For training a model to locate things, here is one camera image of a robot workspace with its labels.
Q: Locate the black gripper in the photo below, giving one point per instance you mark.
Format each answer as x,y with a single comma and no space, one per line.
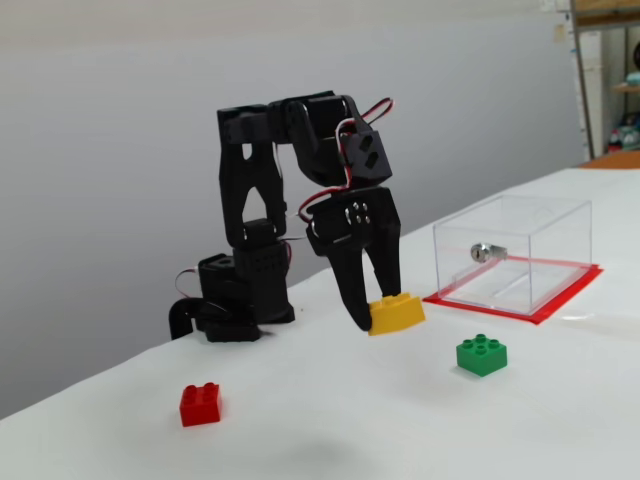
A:
376,220

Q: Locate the yellow lego brick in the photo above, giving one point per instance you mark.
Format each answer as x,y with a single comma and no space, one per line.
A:
397,315

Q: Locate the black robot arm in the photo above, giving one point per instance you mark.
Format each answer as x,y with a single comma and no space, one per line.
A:
250,165

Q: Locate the transparent plastic box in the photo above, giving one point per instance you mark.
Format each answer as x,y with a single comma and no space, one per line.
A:
480,280

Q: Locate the green lego brick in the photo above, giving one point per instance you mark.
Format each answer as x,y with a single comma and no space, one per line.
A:
480,357

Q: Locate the red lego brick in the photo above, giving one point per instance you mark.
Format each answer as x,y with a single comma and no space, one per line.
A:
200,407

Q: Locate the silver cam lock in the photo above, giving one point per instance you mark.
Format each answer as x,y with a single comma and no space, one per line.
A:
479,255

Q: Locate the black table clamp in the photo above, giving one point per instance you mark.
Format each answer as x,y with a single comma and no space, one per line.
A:
180,320

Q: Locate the brown wooden tabletop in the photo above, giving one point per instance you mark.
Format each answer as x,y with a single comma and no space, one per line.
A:
620,161

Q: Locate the grey metal shelf rack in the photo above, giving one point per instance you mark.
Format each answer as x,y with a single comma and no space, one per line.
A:
584,100

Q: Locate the bottle with red cap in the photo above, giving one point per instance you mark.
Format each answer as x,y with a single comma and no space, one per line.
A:
615,144

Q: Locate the yellow sticky note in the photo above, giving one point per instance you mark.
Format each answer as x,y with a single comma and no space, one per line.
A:
558,34

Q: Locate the white cabinet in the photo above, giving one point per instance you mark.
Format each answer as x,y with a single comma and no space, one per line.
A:
595,55

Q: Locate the teal object on shelf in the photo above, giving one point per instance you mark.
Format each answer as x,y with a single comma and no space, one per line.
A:
634,78

